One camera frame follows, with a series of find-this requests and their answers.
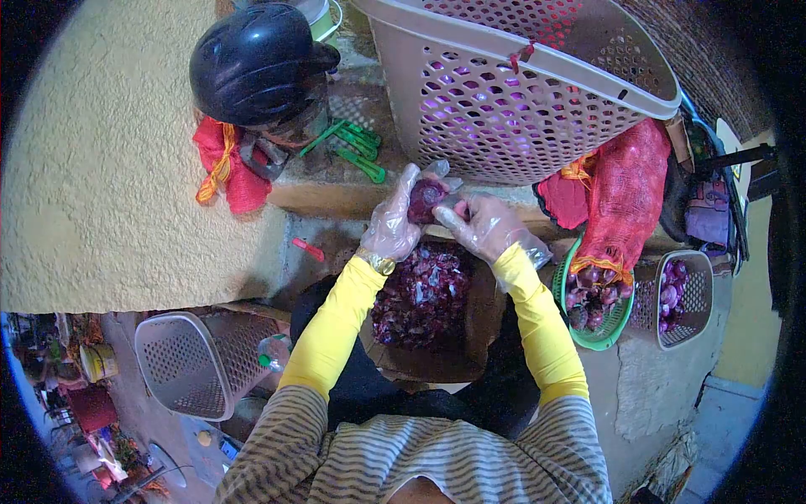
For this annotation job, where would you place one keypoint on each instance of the pile of unpeeled red onions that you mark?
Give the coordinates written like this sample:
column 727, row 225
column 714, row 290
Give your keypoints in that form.
column 592, row 296

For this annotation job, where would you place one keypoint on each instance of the green plastic clip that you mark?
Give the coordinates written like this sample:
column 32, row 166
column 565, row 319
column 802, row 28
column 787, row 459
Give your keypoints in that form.
column 359, row 138
column 362, row 166
column 320, row 138

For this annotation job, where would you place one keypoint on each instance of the green plastic basket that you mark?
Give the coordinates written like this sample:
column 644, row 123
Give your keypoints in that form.
column 607, row 334

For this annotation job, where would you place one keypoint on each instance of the black helmet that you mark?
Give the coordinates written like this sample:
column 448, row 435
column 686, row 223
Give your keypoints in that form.
column 258, row 63

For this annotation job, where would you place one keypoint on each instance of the small grey plastic basket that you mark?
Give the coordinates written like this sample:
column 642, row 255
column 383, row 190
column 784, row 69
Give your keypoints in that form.
column 696, row 296

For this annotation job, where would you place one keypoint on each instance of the person's body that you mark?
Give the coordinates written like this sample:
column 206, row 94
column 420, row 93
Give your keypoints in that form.
column 415, row 453

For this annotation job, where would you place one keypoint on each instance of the large grey plastic basket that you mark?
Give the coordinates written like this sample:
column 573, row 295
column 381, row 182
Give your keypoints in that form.
column 504, row 107

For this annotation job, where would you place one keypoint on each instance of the person's left fingers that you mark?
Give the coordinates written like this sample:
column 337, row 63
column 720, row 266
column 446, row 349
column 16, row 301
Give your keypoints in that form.
column 403, row 192

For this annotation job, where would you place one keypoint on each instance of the yellow bucket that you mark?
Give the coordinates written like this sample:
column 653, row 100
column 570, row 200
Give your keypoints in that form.
column 99, row 363

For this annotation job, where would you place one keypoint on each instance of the clear plastic water bottle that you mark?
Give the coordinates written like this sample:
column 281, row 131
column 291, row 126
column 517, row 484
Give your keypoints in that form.
column 274, row 351

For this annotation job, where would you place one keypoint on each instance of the pile of peeled purple onions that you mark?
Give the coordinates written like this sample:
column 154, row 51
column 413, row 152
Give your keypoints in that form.
column 670, row 293

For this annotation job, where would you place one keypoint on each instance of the crumpled red mesh bag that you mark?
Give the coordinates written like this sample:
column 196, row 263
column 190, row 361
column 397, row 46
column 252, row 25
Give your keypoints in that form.
column 242, row 182

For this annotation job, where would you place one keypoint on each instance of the red mesh sack of onions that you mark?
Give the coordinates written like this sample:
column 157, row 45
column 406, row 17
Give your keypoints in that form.
column 623, row 195

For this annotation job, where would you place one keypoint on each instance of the person's right hand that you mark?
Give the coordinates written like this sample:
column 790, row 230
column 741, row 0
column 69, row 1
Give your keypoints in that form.
column 488, row 230

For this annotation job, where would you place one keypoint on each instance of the person's left hand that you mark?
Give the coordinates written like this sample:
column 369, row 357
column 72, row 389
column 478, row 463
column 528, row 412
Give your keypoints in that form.
column 389, row 227

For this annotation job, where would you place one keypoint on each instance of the person's right thumb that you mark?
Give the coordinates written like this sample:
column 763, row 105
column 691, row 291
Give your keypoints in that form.
column 448, row 217

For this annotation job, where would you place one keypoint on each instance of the person's right fingers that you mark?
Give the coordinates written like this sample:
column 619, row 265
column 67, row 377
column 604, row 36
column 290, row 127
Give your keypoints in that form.
column 482, row 201

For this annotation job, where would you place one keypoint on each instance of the brown cardboard tray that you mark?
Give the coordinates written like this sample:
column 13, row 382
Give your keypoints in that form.
column 485, row 315

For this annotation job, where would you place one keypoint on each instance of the small red plastic tool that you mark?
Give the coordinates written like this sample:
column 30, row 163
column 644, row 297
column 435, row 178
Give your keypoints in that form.
column 308, row 249

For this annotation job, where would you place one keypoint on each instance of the empty grey plastic basket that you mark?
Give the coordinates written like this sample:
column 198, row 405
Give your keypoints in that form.
column 189, row 365

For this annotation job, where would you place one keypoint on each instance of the red onion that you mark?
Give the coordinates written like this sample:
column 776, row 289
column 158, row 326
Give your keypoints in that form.
column 425, row 200

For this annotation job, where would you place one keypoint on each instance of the pile of red onion peels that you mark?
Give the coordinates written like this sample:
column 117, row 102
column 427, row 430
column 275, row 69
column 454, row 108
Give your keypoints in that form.
column 419, row 296

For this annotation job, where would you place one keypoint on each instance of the purple cloth bag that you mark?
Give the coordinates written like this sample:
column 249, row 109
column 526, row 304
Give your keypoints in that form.
column 708, row 211

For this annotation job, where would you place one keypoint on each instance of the green and white bucket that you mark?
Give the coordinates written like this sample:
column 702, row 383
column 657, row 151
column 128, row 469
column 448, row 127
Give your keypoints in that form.
column 320, row 19

